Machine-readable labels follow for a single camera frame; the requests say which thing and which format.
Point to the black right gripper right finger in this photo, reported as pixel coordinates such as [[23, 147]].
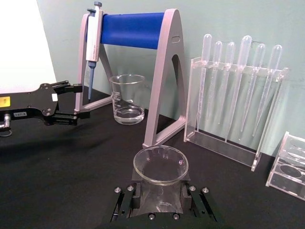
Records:
[[187, 195]]

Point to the wide clear glass beaker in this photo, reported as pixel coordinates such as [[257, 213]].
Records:
[[162, 188]]

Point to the small clear acrylic holder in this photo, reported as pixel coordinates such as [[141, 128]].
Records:
[[286, 176]]

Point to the white blue micropipette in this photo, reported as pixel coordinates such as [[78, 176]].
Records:
[[93, 40]]

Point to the white flat panel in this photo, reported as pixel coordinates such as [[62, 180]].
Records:
[[19, 47]]

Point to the tall clear acrylic pipette rack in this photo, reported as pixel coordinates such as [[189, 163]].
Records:
[[214, 140]]

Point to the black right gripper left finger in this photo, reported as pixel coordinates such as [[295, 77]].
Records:
[[135, 195]]

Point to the graduated clear glass beaker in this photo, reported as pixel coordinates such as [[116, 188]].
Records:
[[128, 112]]

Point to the black table cloth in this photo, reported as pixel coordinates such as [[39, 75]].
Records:
[[59, 179]]

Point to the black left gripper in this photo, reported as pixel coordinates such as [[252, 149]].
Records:
[[31, 101]]

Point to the clear plastic transfer pipette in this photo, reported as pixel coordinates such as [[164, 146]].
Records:
[[206, 45], [259, 55], [217, 51], [245, 47], [276, 56]]

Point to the grey pipette stand blue bar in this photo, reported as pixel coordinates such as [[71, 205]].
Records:
[[133, 31]]

